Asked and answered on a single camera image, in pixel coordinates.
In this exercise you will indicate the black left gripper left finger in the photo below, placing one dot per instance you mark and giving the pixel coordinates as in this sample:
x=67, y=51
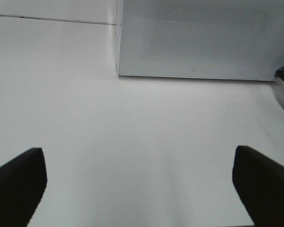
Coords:
x=23, y=181

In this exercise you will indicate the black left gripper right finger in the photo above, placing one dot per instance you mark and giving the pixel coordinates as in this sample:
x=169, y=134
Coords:
x=259, y=183

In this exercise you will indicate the white microwave door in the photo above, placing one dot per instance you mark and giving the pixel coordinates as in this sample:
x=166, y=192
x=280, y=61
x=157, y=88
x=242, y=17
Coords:
x=203, y=39

